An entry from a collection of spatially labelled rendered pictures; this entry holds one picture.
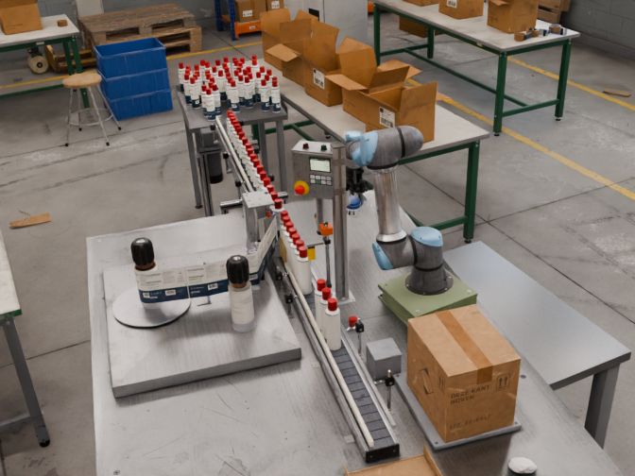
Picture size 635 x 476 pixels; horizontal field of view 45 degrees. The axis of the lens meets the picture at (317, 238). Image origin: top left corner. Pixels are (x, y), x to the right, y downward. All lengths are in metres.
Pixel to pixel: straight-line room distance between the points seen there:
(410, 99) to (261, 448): 2.50
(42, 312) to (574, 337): 3.12
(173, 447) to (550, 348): 1.37
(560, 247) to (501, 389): 2.83
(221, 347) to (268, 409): 0.34
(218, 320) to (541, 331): 1.22
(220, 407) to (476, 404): 0.85
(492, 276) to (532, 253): 1.82
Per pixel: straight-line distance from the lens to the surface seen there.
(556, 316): 3.08
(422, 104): 4.50
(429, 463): 2.43
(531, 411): 2.65
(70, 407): 4.10
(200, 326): 2.94
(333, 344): 2.73
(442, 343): 2.41
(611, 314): 4.61
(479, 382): 2.36
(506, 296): 3.16
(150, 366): 2.79
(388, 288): 3.03
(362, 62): 5.13
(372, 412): 2.52
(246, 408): 2.63
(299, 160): 2.82
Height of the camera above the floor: 2.60
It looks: 30 degrees down
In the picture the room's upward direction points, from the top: 3 degrees counter-clockwise
